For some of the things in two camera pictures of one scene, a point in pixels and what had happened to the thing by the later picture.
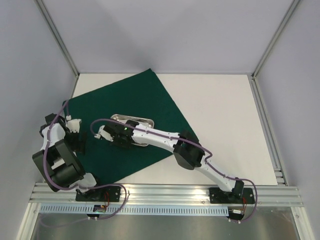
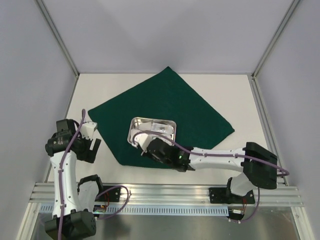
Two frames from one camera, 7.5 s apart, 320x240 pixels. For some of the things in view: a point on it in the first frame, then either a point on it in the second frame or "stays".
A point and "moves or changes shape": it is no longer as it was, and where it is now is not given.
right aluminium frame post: [293, 5] stays
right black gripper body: [114, 136] to [152, 145]
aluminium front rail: [168, 194] stays
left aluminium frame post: [58, 36] stays
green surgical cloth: [142, 94] to [164, 95]
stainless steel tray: [123, 119] moves or changes shape
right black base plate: [218, 196] stays
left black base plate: [112, 194] stays
